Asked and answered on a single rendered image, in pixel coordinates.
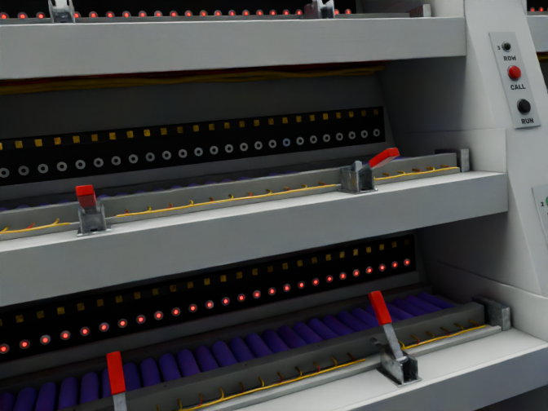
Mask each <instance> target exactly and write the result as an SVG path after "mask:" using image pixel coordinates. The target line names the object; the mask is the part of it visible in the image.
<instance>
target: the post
mask: <svg viewBox="0 0 548 411"><path fill-rule="evenodd" d="M360 1H361V6H362V9H363V12H364V14H372V13H379V12H382V11H385V10H386V9H388V8H390V7H393V6H394V5H396V4H398V3H400V2H403V1H404V0H360ZM465 17H466V56H457V57H441V58H425V59H408V60H393V61H382V64H376V66H380V65H384V66H385V69H384V70H380V71H378V76H379V80H380V83H381V87H382V93H383V97H384V100H385V104H386V107H387V114H388V117H389V121H390V124H391V130H392V134H393V138H394V141H395V145H396V148H398V151H399V153H400V156H401V157H406V156H405V141H404V133H418V132H436V131H454V130H487V129H506V133H507V178H508V211H506V212H501V213H496V214H488V215H484V216H480V217H475V218H470V219H463V220H458V221H453V222H449V223H441V224H436V225H432V226H427V227H423V228H415V229H416V233H417V236H418V243H419V246H420V250H421V253H422V260H423V263H424V267H425V270H426V276H427V279H428V284H429V285H432V295H436V294H437V283H436V265H435V261H439V262H442V263H446V264H448V265H451V266H454V267H458V268H460V269H462V270H465V271H468V272H472V273H474V274H477V275H480V276H484V277H487V278H489V279H492V280H495V281H499V282H501V283H504V284H507V285H511V286H514V287H516V288H519V289H522V290H525V291H528V292H530V293H533V294H537V295H540V296H542V297H545V298H548V246H547V243H546V238H545V235H544V232H543V228H542V225H541V220H540V217H539V214H538V211H537V206H536V202H535V199H534V196H533V191H532V188H534V187H539V186H544V185H548V93H547V89H546V84H545V82H544V79H543V76H542V73H541V68H540V64H539V62H538V58H537V54H536V51H535V48H534V45H533V40H532V37H531V33H530V31H529V28H528V23H527V20H526V17H525V14H524V9H523V6H522V3H521V0H465ZM491 32H515V35H516V38H517V41H518V44H519V49H520V52H521V55H522V58H523V62H524V67H525V69H526V73H527V75H528V80H529V84H530V86H531V90H532V93H533V98H534V101H535V104H536V107H537V112H538V115H539V118H540V121H541V126H531V127H524V128H517V129H515V126H514V123H513V120H512V117H511V114H510V109H509V105H508V103H507V99H506V94H505V91H504V88H503V85H502V80H501V76H500V73H499V70H498V66H497V61H496V59H495V55H494V52H493V47H492V43H491V41H490V37H489V35H488V33H491ZM484 408H485V409H487V410H488V411H548V384H547V385H545V386H543V387H538V388H536V389H533V390H531V391H527V392H525V393H522V394H519V395H517V396H513V397H511V398H508V399H505V400H502V401H499V402H497V403H494V404H490V405H488V406H485V407H484Z"/></svg>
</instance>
